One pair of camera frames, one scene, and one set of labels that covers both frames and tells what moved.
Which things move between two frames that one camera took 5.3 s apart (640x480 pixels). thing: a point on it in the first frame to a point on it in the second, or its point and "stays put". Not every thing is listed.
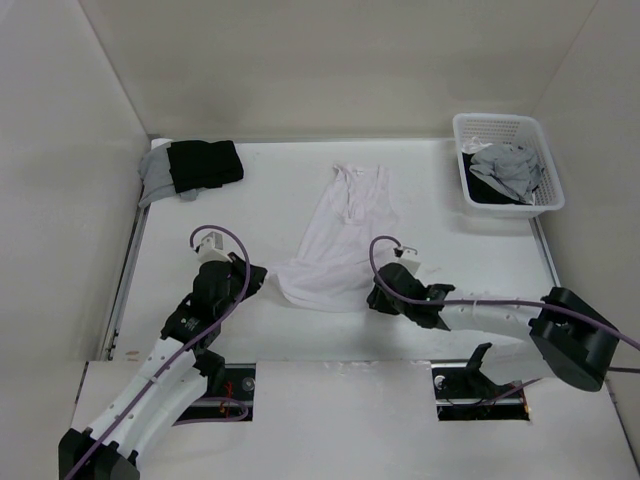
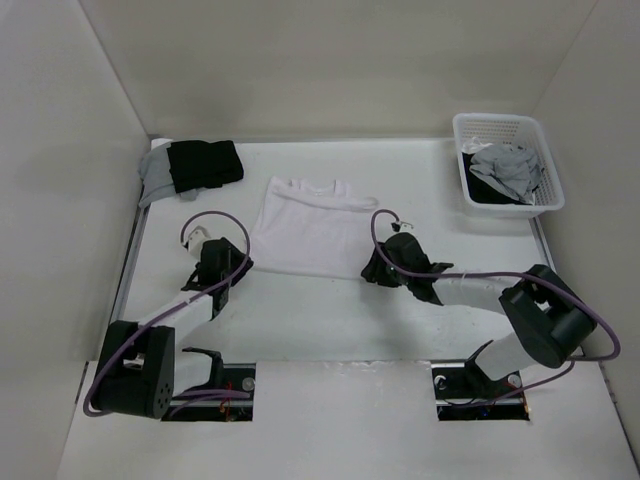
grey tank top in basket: [513, 168] stays put
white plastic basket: [504, 131] stays put
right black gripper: [377, 301] to [374, 271]
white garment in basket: [474, 145] stays put
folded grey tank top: [157, 181] stays put
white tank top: [353, 220] to [313, 228]
